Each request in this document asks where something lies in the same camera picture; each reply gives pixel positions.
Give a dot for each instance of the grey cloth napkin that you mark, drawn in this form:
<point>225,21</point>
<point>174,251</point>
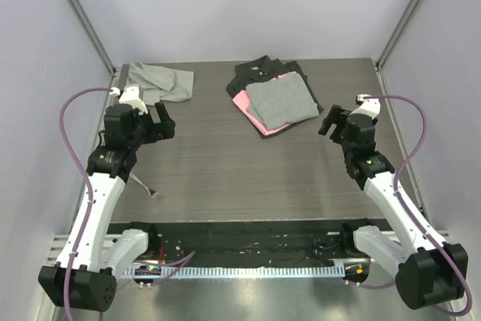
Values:
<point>160,83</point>

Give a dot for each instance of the grey folded shirt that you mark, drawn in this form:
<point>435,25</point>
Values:
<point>282,101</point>

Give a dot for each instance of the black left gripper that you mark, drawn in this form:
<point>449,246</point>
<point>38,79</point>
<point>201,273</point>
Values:
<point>164,129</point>

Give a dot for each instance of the aluminium frame post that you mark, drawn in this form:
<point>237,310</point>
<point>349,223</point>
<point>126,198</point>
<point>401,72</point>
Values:
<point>400,27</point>
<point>91,34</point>

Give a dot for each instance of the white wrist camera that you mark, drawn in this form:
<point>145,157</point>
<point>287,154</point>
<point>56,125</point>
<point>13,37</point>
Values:
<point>368,105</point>
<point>131,95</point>

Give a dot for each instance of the white slotted cable duct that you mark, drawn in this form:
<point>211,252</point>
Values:
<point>192,273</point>

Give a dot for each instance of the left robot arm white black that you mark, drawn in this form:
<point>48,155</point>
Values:
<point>85,275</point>

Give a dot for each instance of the silver metal fork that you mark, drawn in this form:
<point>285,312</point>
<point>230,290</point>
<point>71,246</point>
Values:
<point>152,193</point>

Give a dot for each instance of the left aluminium frame post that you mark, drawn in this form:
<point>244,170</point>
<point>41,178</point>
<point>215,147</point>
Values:
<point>91,34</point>

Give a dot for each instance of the right aluminium frame post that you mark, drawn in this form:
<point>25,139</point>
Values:
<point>400,27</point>

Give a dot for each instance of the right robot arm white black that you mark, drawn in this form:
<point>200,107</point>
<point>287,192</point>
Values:
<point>427,269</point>

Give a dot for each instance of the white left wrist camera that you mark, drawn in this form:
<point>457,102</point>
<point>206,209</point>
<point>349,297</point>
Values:
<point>131,95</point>

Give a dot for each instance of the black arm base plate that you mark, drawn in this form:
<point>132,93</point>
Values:
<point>256,244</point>

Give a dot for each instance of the pink folded shirt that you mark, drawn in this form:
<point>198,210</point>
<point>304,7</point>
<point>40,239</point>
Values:
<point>243,103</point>

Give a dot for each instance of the black polo shirt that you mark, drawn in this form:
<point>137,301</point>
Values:
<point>264,69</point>

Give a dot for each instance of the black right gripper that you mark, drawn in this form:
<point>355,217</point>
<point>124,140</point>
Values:
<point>337,116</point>

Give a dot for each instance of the aluminium front rail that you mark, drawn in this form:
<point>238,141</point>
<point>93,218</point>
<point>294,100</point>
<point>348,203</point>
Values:
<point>60,241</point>

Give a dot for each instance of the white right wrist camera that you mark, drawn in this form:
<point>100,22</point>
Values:
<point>368,105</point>

